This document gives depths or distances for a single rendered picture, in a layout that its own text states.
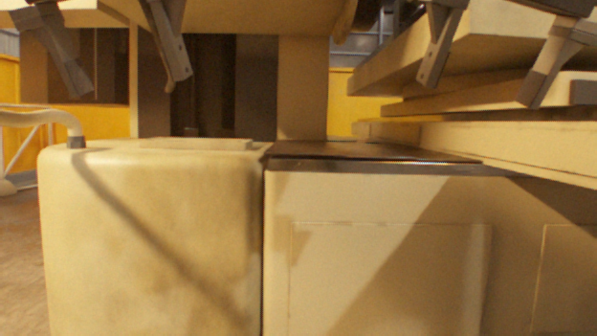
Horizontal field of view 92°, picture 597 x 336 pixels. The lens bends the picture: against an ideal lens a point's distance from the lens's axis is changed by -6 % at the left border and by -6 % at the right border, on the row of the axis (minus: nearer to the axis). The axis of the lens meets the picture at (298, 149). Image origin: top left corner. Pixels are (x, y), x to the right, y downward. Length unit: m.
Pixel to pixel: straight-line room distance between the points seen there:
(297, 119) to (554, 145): 0.94
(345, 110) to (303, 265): 2.47
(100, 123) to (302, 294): 3.15
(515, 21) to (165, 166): 0.77
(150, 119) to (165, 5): 1.14
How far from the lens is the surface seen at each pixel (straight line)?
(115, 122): 3.60
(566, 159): 0.67
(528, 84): 0.44
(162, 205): 0.81
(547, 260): 1.02
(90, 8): 1.21
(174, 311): 0.91
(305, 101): 1.33
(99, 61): 1.61
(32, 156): 3.98
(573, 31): 0.43
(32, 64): 1.80
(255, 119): 1.34
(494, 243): 0.92
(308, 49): 1.37
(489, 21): 0.65
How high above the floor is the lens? 0.69
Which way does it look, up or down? 5 degrees down
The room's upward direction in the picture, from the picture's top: 2 degrees clockwise
